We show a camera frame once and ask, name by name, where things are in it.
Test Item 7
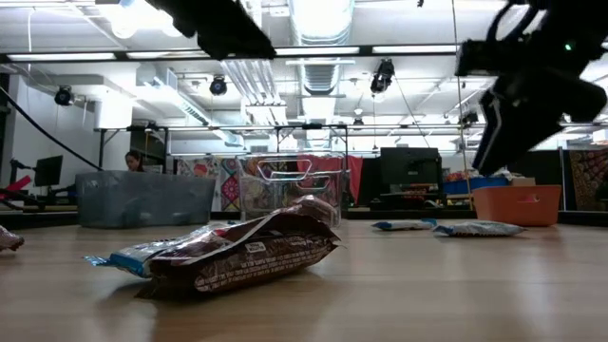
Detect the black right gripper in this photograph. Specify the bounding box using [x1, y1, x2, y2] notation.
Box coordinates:
[471, 74, 608, 178]

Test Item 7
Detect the blue and white candy bar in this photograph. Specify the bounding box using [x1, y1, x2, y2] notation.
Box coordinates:
[83, 222, 267, 279]
[432, 219, 527, 238]
[371, 218, 439, 233]

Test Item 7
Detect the long brown candy bar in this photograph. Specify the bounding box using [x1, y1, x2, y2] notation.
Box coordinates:
[135, 204, 341, 300]

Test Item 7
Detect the black panel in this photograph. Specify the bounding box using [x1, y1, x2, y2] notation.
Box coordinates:
[504, 149, 569, 187]

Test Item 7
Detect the blue storage bin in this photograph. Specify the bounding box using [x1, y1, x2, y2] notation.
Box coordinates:
[443, 176, 513, 197]

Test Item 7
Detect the orange plastic bin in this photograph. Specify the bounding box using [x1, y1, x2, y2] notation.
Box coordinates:
[471, 184, 562, 228]

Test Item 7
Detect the white LED light strip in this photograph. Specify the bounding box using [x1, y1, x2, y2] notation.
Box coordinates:
[7, 51, 118, 62]
[371, 45, 460, 55]
[275, 46, 361, 56]

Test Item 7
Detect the dark patterned cloth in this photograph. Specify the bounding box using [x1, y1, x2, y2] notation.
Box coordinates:
[567, 148, 608, 212]

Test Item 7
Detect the large black monitor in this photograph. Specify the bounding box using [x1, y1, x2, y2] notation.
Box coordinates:
[378, 146, 444, 195]

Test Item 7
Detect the person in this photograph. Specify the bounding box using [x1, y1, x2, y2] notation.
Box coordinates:
[123, 149, 146, 173]

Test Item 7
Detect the colourful patterned cloth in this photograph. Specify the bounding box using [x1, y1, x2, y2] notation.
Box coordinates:
[174, 156, 242, 213]

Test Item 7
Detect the clear plastic bin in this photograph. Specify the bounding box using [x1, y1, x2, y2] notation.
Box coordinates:
[236, 152, 347, 228]

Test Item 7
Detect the red cloth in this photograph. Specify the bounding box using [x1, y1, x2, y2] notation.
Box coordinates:
[296, 155, 365, 205]

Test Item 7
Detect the grey translucent plastic bin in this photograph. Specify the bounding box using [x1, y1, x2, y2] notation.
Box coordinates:
[74, 169, 217, 230]

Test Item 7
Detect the small black monitor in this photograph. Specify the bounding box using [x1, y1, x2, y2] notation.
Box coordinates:
[33, 155, 65, 188]

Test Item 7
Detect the red bar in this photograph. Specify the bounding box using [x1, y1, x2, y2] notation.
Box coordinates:
[0, 175, 32, 200]

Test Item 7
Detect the thin hanging cord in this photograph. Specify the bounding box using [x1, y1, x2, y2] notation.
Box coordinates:
[450, 0, 473, 210]

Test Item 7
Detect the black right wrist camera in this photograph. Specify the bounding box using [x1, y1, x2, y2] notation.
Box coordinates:
[454, 37, 579, 80]

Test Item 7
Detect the silver ventilation duct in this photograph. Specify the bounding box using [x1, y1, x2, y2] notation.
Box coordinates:
[287, 0, 356, 149]

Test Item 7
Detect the thin black cable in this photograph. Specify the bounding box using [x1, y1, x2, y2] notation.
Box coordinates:
[0, 86, 104, 172]

